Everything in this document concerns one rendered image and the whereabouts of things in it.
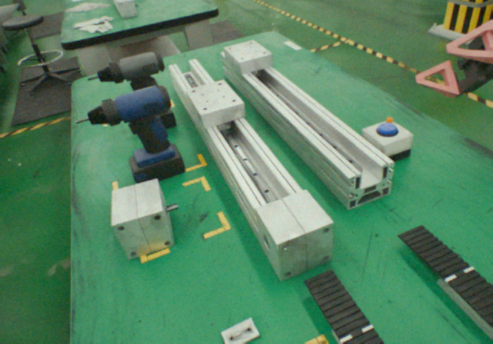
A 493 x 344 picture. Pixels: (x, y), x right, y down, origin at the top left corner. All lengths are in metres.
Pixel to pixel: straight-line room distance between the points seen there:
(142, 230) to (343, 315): 0.37
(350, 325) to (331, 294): 0.05
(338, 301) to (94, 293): 0.42
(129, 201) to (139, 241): 0.08
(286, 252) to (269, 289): 0.08
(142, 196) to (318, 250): 0.34
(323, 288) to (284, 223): 0.11
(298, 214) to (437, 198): 0.32
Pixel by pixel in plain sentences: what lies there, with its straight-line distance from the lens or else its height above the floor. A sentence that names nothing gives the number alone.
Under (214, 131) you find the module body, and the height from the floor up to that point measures 0.86.
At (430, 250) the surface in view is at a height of 0.81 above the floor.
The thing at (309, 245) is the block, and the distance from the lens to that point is 0.61.
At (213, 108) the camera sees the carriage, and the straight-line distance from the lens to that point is 0.88.
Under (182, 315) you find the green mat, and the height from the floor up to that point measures 0.78.
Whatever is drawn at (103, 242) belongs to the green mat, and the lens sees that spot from 0.80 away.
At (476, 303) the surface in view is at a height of 0.81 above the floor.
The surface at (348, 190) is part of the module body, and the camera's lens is 0.72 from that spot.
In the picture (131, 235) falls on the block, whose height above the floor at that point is 0.84.
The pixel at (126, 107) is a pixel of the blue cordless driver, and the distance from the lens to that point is 0.80.
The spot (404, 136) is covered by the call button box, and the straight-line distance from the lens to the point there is 0.87.
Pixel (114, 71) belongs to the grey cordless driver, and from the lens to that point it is 1.02.
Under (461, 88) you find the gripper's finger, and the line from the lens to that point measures 0.76.
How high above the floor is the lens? 1.31
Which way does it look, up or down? 36 degrees down
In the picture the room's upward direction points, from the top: 8 degrees counter-clockwise
